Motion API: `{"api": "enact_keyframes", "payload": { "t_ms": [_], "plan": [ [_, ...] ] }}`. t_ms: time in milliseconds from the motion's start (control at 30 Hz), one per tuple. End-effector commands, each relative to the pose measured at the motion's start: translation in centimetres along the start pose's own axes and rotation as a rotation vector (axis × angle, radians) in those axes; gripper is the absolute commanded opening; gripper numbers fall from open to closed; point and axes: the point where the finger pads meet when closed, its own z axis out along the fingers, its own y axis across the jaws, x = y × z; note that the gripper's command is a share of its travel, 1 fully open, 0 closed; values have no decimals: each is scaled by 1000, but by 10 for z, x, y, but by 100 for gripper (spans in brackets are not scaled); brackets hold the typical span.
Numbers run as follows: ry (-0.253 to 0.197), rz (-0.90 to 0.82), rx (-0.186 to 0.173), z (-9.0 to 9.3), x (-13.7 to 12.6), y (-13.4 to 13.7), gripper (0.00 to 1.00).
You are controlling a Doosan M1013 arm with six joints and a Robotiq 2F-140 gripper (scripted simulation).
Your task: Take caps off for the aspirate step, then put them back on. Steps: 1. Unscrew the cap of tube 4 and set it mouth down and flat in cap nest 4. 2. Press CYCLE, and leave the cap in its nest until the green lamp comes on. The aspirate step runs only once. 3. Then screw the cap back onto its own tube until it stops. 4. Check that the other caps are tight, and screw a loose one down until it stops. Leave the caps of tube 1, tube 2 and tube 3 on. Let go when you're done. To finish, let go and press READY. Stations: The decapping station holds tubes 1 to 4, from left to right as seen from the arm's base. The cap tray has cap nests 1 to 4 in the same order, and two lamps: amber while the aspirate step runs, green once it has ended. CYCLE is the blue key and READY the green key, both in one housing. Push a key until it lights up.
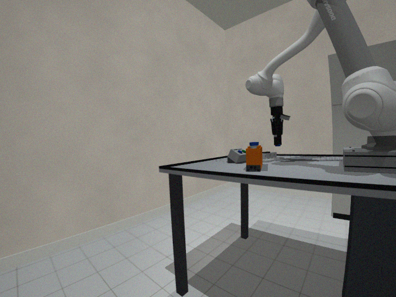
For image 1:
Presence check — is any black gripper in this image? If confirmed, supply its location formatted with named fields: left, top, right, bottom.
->
left=270, top=106, right=283, bottom=145

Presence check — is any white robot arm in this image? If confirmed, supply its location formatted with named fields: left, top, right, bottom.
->
left=245, top=0, right=396, bottom=150

